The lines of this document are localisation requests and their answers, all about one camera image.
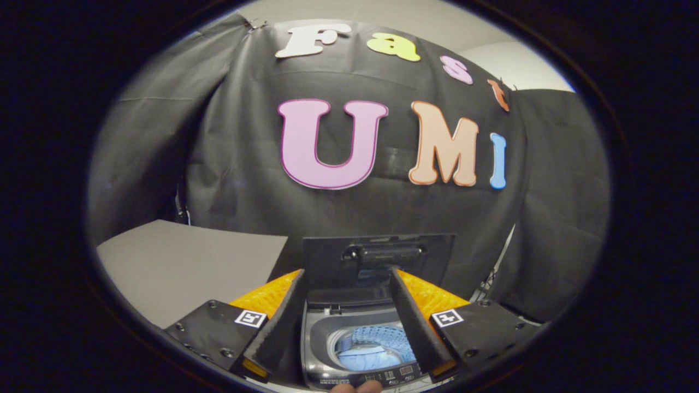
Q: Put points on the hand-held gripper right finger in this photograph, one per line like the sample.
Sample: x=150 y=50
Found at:
x=415 y=327

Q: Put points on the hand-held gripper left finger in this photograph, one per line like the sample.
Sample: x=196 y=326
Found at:
x=281 y=327

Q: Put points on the grey washing machine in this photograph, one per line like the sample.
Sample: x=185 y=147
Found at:
x=317 y=349

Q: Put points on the light blue button shirt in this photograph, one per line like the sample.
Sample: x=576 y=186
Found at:
x=371 y=357

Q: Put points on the beige cabinet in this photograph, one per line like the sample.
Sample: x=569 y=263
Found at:
x=185 y=267

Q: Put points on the black backdrop cloth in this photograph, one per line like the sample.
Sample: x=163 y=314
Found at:
x=246 y=207

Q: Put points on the backdrop stand pole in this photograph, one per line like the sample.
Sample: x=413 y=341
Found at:
x=180 y=204

